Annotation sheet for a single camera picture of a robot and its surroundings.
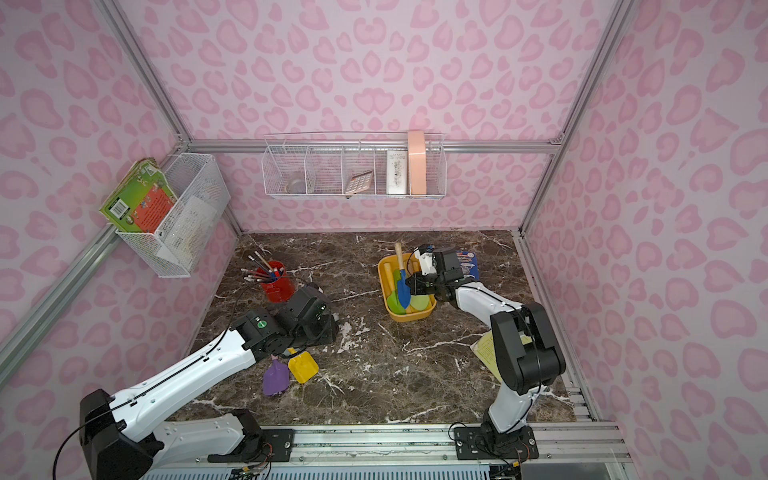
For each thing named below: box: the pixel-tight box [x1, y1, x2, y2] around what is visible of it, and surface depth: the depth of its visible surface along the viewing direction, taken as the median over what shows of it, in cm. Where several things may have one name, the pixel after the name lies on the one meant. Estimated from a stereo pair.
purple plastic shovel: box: [263, 354, 289, 396], surface depth 85 cm
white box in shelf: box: [386, 150, 408, 195], surface depth 95 cm
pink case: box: [408, 130, 427, 195], surface depth 84 cm
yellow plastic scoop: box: [288, 347, 319, 384], surface depth 87 cm
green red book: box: [99, 157, 178, 234], surface depth 73 cm
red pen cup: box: [257, 260, 295, 303], surface depth 97 cm
